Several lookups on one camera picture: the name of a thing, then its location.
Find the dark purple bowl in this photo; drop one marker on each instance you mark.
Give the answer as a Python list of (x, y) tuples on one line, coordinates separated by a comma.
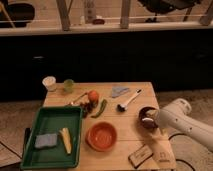
[(146, 119)]

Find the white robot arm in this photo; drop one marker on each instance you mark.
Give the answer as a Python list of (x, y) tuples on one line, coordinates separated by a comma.
[(175, 114)]

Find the grey blue cloth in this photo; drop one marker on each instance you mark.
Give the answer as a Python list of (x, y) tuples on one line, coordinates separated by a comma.
[(118, 91)]

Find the green chili pepper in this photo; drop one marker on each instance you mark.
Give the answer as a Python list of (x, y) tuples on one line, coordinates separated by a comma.
[(101, 109)]

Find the orange fruit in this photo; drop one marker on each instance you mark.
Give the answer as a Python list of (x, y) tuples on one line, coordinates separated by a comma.
[(93, 95)]

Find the dark grape bunch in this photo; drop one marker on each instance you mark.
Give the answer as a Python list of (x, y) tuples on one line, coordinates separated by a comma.
[(87, 107)]

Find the green cup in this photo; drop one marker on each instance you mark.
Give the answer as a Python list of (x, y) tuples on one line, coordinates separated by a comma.
[(68, 85)]

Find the orange bowl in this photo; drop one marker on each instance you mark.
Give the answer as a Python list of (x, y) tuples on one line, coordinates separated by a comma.
[(101, 136)]

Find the white cup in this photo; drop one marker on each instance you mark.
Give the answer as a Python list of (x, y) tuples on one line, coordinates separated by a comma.
[(50, 83)]

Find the yellow corn cob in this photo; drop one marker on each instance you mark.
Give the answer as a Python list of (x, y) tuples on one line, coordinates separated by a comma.
[(66, 139)]

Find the dark red small object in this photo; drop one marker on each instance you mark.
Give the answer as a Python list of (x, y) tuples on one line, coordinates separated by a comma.
[(98, 22)]

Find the green plastic tray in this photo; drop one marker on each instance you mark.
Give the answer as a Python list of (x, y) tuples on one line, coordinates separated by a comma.
[(50, 120)]

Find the black wooden block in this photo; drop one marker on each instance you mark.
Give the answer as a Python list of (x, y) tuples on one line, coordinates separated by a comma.
[(140, 156)]

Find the blue sponge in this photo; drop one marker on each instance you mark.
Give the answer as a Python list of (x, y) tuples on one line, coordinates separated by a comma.
[(45, 140)]

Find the black office chair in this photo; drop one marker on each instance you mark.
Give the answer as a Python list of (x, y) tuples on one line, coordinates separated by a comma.
[(166, 6)]

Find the dark chair left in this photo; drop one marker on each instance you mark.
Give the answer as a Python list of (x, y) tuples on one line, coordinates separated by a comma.
[(20, 14)]

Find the white handled brush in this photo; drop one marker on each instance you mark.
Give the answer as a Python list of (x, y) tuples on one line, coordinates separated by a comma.
[(123, 106)]

